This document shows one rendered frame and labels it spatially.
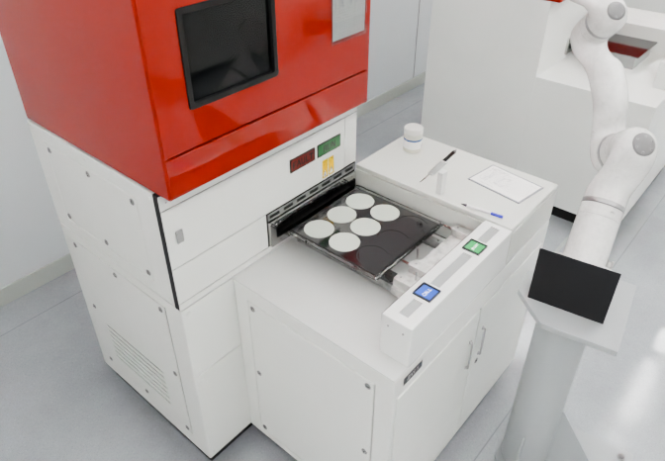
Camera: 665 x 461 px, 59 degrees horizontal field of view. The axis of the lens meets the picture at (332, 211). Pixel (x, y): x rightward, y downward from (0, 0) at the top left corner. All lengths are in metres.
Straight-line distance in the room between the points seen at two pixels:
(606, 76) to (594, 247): 0.51
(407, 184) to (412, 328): 0.68
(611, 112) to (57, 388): 2.38
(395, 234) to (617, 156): 0.69
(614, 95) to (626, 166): 0.22
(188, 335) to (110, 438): 0.84
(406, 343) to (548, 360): 0.60
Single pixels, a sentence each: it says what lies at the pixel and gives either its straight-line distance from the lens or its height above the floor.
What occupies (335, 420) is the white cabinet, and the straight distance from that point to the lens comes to 1.92.
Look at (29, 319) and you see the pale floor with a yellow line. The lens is 3.24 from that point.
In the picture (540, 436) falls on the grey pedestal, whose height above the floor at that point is 0.24.
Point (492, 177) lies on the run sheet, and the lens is 2.14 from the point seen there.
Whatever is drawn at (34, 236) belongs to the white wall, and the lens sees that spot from 3.27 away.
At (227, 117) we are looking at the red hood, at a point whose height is 1.38.
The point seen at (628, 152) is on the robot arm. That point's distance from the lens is 1.83.
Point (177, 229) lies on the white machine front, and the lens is 1.64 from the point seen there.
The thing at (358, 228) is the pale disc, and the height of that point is 0.90.
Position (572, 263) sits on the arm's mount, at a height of 0.99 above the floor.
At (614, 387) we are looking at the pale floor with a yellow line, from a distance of 2.88.
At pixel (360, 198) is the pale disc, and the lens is 2.08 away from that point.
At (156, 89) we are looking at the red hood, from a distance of 1.40.
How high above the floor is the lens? 2.04
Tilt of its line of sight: 35 degrees down
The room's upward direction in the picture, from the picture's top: straight up
